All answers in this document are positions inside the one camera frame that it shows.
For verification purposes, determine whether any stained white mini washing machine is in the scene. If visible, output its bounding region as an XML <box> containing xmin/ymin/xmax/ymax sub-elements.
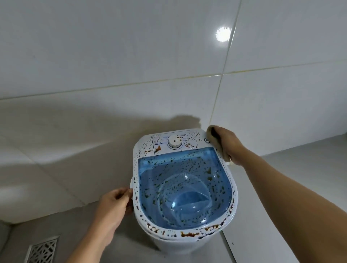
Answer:
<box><xmin>130</xmin><ymin>129</ymin><xmax>239</xmax><ymax>263</ymax></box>

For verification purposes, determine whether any metal floor drain grate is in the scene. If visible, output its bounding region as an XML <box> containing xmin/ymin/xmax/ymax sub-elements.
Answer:
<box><xmin>27</xmin><ymin>235</ymin><xmax>61</xmax><ymax>263</ymax></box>

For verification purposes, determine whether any person's right forearm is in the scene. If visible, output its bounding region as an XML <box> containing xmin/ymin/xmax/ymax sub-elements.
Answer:
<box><xmin>237</xmin><ymin>145</ymin><xmax>347</xmax><ymax>263</ymax></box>

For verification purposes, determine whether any person's left forearm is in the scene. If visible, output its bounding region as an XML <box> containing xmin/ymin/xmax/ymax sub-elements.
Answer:
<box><xmin>66</xmin><ymin>231</ymin><xmax>115</xmax><ymax>263</ymax></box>

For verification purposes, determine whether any person's right hand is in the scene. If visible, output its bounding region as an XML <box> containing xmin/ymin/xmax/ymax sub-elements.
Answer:
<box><xmin>211</xmin><ymin>126</ymin><xmax>248</xmax><ymax>166</ymax></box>

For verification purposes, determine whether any white round timer knob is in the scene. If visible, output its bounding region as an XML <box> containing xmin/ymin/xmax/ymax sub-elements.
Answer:
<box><xmin>167</xmin><ymin>135</ymin><xmax>183</xmax><ymax>150</ymax></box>

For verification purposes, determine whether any blue transparent washer lid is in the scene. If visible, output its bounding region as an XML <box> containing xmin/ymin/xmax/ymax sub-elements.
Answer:
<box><xmin>138</xmin><ymin>148</ymin><xmax>234</xmax><ymax>227</ymax></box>

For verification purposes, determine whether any person's left hand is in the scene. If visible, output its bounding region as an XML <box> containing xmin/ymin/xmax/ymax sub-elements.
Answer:
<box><xmin>92</xmin><ymin>187</ymin><xmax>134</xmax><ymax>246</ymax></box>

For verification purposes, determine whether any beige cleaning cloth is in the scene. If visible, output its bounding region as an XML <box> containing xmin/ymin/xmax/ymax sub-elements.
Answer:
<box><xmin>206</xmin><ymin>125</ymin><xmax>235</xmax><ymax>166</ymax></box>

